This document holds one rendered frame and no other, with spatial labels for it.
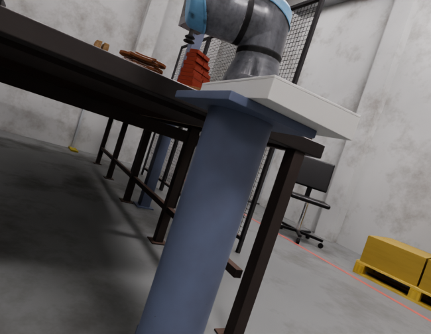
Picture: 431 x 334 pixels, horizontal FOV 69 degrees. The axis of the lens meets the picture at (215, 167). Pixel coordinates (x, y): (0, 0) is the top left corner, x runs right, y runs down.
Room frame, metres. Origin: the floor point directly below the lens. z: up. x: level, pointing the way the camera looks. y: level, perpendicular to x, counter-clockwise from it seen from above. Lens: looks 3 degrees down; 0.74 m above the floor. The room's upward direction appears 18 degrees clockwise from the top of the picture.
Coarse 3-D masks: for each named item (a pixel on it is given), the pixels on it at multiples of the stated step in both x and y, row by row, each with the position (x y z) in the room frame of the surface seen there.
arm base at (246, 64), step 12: (240, 48) 0.77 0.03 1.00; (252, 48) 0.75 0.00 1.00; (264, 48) 0.75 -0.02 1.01; (240, 60) 0.75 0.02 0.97; (252, 60) 0.75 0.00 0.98; (264, 60) 0.74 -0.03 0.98; (276, 60) 0.76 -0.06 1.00; (228, 72) 0.76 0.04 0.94; (240, 72) 0.74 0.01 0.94; (252, 72) 0.74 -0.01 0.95; (264, 72) 0.74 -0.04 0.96; (276, 72) 0.76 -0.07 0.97
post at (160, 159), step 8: (200, 40) 3.06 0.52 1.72; (192, 48) 3.03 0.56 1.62; (184, 56) 3.09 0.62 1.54; (176, 80) 3.10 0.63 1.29; (160, 136) 3.06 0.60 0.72; (160, 144) 3.03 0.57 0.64; (168, 144) 3.07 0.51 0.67; (160, 152) 3.04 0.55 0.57; (152, 160) 3.08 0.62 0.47; (160, 160) 3.05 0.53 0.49; (152, 168) 3.02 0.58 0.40; (160, 168) 3.07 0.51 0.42; (152, 176) 3.04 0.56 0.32; (152, 184) 3.05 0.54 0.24; (144, 192) 3.03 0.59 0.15; (144, 200) 3.03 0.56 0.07; (144, 208) 3.01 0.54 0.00; (152, 208) 3.07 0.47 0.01
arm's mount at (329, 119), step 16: (240, 80) 0.68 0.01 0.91; (256, 80) 0.63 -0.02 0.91; (272, 80) 0.59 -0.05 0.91; (256, 96) 0.62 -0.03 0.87; (272, 96) 0.60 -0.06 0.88; (288, 96) 0.62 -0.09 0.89; (304, 96) 0.64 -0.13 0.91; (288, 112) 0.65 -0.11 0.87; (304, 112) 0.65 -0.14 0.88; (320, 112) 0.67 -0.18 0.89; (336, 112) 0.70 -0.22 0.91; (352, 112) 0.73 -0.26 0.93; (320, 128) 0.71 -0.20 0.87; (336, 128) 0.71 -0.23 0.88; (352, 128) 0.74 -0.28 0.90
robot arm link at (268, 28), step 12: (252, 0) 0.74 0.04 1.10; (264, 0) 0.75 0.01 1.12; (276, 0) 0.75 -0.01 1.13; (252, 12) 0.73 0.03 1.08; (264, 12) 0.74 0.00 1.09; (276, 12) 0.75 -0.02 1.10; (288, 12) 0.76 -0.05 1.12; (252, 24) 0.74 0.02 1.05; (264, 24) 0.74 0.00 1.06; (276, 24) 0.75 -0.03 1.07; (288, 24) 0.78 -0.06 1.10; (240, 36) 0.75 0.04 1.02; (252, 36) 0.75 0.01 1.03; (264, 36) 0.75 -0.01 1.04; (276, 36) 0.75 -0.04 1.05; (276, 48) 0.76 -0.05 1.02
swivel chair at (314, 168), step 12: (300, 168) 4.30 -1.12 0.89; (312, 168) 4.28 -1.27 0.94; (324, 168) 4.26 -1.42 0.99; (300, 180) 4.27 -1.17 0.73; (312, 180) 4.25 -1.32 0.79; (324, 180) 4.23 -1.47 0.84; (324, 192) 4.22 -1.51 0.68; (312, 204) 3.82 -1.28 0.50; (324, 204) 3.79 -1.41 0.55; (300, 216) 4.04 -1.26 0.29; (288, 228) 4.01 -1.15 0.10
